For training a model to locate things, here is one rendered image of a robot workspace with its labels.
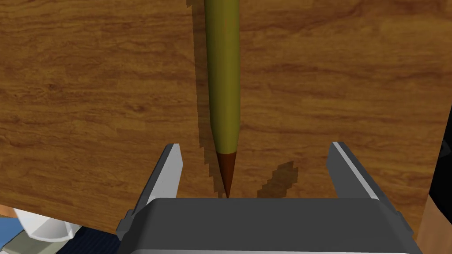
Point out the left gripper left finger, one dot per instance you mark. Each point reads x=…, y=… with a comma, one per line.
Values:
x=166, y=176

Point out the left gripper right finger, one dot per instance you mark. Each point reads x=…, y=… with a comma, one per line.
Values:
x=348, y=174

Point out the brown wooden table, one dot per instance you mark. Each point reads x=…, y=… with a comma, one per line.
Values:
x=88, y=106

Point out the olive green pencil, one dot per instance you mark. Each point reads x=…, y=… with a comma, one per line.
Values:
x=223, y=81

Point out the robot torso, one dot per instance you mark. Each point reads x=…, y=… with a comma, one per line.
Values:
x=42, y=227

